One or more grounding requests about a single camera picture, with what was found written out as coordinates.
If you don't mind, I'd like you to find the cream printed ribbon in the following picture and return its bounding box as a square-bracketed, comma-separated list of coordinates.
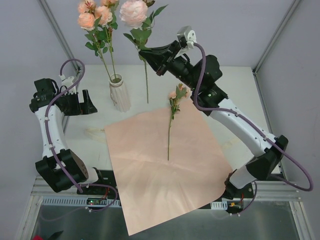
[84, 127, 107, 144]

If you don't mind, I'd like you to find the pale pink rose stem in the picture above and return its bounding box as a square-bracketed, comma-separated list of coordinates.
[118, 0, 169, 105]

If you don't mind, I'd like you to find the peach wrapping paper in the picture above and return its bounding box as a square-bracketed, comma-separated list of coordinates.
[104, 100, 232, 235]

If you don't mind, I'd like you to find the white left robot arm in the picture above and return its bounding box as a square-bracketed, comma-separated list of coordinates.
[29, 75, 106, 195]

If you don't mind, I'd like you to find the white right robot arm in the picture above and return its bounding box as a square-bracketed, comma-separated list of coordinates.
[138, 40, 289, 200]

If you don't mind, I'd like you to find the white ribbed ceramic vase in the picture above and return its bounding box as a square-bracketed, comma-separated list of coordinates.
[109, 73, 131, 113]

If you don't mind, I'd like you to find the small peach rose stem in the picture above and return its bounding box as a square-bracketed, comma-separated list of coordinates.
[167, 83, 189, 161]

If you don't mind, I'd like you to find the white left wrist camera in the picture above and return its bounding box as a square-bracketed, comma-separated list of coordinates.
[59, 74, 78, 96]

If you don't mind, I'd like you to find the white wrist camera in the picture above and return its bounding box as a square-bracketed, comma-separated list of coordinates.
[59, 74, 78, 96]
[175, 26, 197, 58]

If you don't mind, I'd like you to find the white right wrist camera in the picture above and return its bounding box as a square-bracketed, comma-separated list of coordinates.
[175, 26, 197, 58]

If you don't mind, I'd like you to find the right aluminium frame post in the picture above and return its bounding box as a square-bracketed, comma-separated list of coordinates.
[252, 0, 303, 76]

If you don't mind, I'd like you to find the aluminium frame post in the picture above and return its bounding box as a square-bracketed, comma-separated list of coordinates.
[37, 0, 75, 59]
[252, 0, 303, 76]

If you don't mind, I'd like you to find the left aluminium frame post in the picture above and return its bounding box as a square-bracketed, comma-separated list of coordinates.
[37, 0, 75, 59]

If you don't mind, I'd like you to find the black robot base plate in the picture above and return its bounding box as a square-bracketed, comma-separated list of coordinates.
[76, 170, 257, 210]

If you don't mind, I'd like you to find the left white cable duct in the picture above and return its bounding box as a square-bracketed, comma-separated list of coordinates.
[42, 196, 121, 208]

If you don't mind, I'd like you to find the white cable duct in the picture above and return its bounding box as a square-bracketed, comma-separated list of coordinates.
[210, 200, 228, 211]
[42, 196, 121, 208]

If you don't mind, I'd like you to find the aluminium front rail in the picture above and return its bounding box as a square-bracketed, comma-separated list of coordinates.
[30, 176, 302, 202]

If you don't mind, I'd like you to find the right white cable duct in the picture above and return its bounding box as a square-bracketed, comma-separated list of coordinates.
[210, 200, 228, 211]

